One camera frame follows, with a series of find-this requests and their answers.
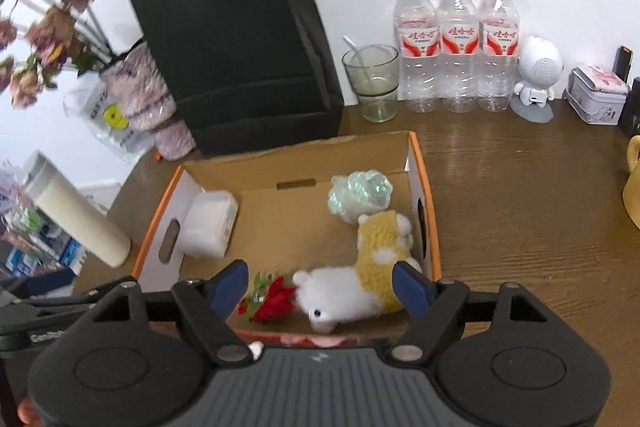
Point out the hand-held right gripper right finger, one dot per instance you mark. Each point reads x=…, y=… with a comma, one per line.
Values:
x=410, y=292

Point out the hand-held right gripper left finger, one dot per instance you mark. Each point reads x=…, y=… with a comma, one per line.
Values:
x=230, y=288

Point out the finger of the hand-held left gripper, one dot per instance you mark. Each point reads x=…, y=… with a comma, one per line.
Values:
x=60, y=299
x=45, y=281

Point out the white and yellow alpaca plush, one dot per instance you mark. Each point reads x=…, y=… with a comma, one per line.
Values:
x=350, y=289

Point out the orange-edged cardboard box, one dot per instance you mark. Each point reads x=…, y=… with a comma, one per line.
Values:
x=280, y=232

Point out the wooden desktop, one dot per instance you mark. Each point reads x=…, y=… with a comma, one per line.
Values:
x=525, y=217

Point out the red artificial rose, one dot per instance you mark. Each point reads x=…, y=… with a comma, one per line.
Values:
x=272, y=304

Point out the colourful printed packages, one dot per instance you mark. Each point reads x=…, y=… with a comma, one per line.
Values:
x=30, y=237

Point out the white tissue pack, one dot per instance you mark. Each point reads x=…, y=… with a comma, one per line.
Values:
x=210, y=222

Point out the cream cylindrical tumbler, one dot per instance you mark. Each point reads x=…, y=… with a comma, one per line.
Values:
x=85, y=217

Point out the white paper sheet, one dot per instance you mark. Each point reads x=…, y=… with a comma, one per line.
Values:
x=97, y=194

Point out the green bubble wrap ball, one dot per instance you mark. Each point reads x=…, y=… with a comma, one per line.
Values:
x=357, y=197

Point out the clear plastic bag yellow print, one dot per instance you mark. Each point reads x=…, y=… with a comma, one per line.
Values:
x=107, y=129

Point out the clear glass cup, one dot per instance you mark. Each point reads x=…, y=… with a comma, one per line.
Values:
x=380, y=104

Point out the dried pink flower bouquet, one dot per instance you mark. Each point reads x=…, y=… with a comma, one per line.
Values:
x=145, y=92

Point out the clear water bottle red label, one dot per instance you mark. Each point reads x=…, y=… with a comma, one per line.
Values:
x=415, y=72
x=497, y=72
x=457, y=72

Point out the black paper bag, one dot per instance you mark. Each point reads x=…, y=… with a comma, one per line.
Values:
x=235, y=47

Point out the clear stirring stick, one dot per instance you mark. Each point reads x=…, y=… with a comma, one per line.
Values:
x=356, y=52

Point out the yellow ceramic mug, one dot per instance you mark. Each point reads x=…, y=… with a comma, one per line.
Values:
x=632, y=187

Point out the white robot-shaped speaker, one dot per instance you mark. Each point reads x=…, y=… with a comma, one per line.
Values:
x=539, y=62

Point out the grey printed tin box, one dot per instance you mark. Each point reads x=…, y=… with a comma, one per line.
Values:
x=595, y=102

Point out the dark box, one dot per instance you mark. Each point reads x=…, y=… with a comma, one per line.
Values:
x=631, y=107

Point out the black rectangular case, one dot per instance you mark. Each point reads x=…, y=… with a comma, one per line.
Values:
x=624, y=62

